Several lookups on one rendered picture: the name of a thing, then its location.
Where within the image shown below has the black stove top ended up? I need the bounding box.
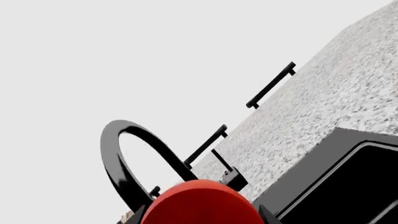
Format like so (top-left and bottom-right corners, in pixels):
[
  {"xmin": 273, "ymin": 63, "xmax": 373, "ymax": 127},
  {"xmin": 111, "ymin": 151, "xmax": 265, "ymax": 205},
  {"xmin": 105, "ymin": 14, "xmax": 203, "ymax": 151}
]
[{"xmin": 254, "ymin": 127, "xmax": 398, "ymax": 224}]

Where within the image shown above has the black arched faucet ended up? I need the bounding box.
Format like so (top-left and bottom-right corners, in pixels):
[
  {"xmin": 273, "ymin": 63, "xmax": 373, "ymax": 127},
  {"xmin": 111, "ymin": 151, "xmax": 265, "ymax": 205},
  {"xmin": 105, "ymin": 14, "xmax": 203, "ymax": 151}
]
[{"xmin": 99, "ymin": 119, "xmax": 200, "ymax": 212}]

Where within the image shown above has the red kettle body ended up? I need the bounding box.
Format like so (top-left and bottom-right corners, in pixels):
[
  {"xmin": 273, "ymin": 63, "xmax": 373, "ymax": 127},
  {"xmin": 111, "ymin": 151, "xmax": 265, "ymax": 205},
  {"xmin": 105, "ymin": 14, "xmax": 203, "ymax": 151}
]
[{"xmin": 140, "ymin": 179, "xmax": 266, "ymax": 224}]

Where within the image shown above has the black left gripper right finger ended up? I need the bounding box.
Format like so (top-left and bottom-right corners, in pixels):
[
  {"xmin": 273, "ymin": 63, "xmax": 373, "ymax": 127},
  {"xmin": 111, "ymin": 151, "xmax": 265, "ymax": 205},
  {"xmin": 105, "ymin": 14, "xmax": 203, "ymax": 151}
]
[{"xmin": 257, "ymin": 204, "xmax": 282, "ymax": 224}]

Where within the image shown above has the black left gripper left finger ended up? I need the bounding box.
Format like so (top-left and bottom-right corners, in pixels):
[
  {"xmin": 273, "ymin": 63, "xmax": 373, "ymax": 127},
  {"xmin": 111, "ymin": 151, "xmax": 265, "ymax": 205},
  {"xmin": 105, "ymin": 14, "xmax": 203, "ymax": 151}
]
[{"xmin": 117, "ymin": 203, "xmax": 150, "ymax": 224}]

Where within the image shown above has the black faucet lever handle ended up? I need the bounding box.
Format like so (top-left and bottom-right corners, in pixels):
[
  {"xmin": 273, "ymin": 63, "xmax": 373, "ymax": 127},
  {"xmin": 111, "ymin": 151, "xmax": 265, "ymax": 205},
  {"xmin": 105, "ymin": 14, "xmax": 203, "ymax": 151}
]
[{"xmin": 210, "ymin": 148, "xmax": 249, "ymax": 192}]

